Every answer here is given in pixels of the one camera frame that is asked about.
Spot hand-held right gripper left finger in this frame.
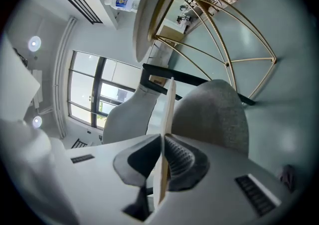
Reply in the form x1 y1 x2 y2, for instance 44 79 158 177
113 133 162 222

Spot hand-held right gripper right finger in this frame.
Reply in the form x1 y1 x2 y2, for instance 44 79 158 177
164 134 210 192

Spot grey fabric chair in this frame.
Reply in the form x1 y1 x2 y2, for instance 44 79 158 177
171 79 250 156

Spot white upholstered chair black legs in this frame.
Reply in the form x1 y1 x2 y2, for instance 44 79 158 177
101 63 256 145

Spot large black-framed window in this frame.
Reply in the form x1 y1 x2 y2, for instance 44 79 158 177
67 50 143 130

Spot dark crumpled cloth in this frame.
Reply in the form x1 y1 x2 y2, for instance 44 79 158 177
277 164 298 193

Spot round ceiling light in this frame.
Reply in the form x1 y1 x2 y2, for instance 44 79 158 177
31 115 43 129
27 35 42 52

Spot white ceiling pipes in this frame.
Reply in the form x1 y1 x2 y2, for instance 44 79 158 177
53 16 78 140

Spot beige cardboard box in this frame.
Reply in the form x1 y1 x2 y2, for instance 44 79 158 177
156 24 186 43

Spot white flat panel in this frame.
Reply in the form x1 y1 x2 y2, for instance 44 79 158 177
0 32 41 122

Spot clear plastic water bottle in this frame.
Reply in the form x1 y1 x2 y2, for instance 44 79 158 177
104 0 142 13

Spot round table with gold frame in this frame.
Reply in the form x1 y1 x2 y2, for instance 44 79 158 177
133 0 278 101

